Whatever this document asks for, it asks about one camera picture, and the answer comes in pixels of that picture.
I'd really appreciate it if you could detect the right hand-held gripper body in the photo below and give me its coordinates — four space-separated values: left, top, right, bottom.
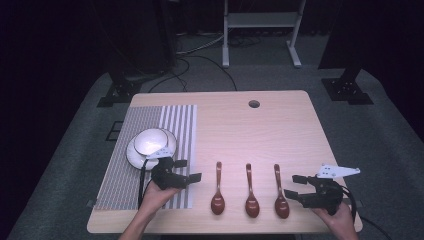
298 163 362 216

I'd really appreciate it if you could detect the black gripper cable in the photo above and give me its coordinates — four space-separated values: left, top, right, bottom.
137 158 154 210
340 185 395 240

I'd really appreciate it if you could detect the grey striped placemat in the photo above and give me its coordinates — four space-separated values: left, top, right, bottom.
94 104 198 211

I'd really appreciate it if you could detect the black floor cable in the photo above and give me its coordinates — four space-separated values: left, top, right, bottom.
147 54 238 94

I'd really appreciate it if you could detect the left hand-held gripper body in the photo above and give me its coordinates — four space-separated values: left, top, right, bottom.
145 147 189 191

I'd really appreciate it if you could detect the white plate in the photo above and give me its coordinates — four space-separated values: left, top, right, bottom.
125 128 178 171

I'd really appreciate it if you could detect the person's left hand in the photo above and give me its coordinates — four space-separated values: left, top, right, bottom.
140 180 181 215

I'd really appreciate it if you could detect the dark cabinet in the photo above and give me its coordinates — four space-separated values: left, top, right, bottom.
131 0 178 75

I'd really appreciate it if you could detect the white bowl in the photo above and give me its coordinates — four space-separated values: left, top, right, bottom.
133 128 170 157

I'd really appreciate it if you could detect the person's right hand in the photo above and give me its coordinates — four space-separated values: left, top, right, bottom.
312 201 360 240

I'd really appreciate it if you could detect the black stand base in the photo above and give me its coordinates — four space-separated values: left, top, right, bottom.
96 63 143 109
321 66 375 106

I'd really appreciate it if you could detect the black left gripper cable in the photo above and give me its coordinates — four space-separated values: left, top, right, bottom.
137 158 154 210

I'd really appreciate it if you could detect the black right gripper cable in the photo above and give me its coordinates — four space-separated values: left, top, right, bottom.
340 185 395 240

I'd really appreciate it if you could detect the white metal stand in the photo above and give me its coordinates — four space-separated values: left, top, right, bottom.
221 0 307 70

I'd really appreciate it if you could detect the brown wooden spoon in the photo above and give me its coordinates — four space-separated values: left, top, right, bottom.
244 162 261 219
210 161 226 216
273 163 291 220

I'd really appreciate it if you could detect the white floor cable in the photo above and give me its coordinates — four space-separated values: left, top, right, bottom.
175 32 225 56

